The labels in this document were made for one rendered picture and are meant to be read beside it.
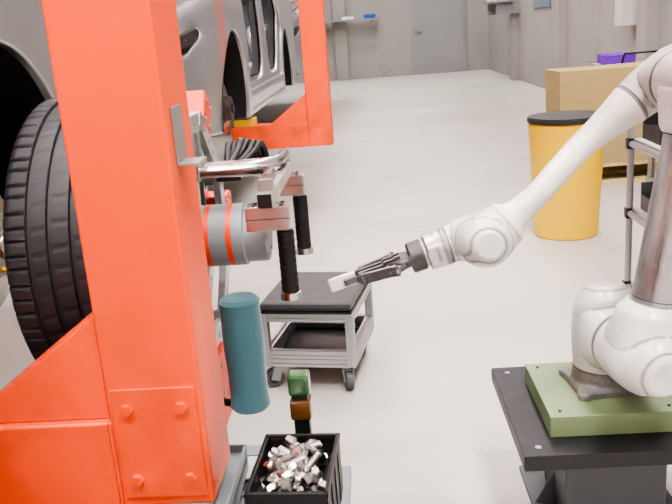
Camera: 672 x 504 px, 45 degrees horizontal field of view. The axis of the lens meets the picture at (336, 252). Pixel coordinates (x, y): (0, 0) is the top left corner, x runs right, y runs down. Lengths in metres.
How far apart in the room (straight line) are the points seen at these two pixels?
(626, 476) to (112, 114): 1.53
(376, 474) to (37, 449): 1.25
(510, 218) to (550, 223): 3.07
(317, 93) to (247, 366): 3.81
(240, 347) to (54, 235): 0.45
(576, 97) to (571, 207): 2.06
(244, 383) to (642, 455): 0.92
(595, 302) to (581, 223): 2.77
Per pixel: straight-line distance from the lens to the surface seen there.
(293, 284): 1.65
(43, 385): 1.44
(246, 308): 1.71
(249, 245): 1.76
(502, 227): 1.69
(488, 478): 2.44
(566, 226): 4.78
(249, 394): 1.78
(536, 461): 1.97
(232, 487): 2.16
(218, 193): 2.05
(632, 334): 1.88
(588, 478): 2.17
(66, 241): 1.58
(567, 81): 6.64
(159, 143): 1.24
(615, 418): 2.05
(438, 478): 2.44
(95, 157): 1.27
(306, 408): 1.54
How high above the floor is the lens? 1.28
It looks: 16 degrees down
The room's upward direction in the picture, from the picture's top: 4 degrees counter-clockwise
